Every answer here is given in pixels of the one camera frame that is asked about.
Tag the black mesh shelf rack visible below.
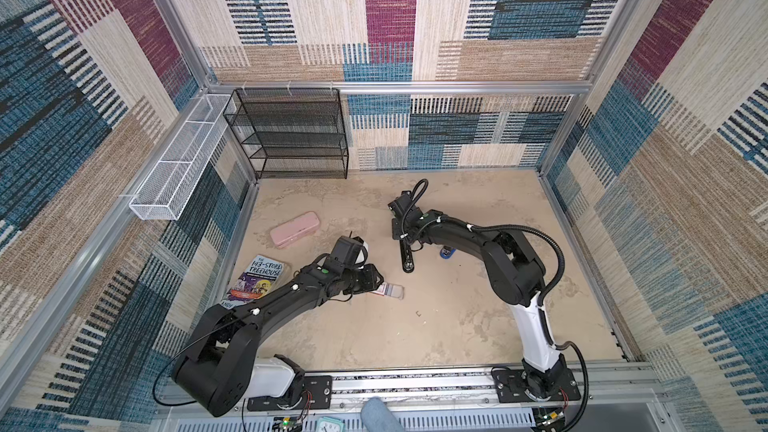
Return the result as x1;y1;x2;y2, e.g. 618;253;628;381
223;88;349;179

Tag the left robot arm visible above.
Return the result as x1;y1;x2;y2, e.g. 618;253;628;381
170;236;383;417

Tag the purple paperback book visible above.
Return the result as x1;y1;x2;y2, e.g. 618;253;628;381
219;255;289;309

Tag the red white staple box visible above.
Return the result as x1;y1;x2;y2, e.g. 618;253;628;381
373;282;392;296

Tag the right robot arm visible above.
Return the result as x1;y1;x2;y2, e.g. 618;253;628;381
388;191;567;400

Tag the pink pencil case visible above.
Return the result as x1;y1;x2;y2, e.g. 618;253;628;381
270;211;321;249

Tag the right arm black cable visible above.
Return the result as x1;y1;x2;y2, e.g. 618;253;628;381
398;178;592;432

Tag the black stapler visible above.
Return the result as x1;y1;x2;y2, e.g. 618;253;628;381
399;239;415;273

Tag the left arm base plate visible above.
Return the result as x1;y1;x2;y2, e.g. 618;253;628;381
246;375;333;412

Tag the grey rounded object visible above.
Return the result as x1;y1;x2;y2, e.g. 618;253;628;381
360;397;405;432

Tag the white wire basket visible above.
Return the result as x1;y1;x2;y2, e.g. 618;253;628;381
129;94;230;221

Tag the teal electronics box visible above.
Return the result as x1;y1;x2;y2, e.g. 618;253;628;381
315;417;345;432

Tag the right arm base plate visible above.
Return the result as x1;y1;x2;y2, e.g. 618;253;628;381
490;367;582;404

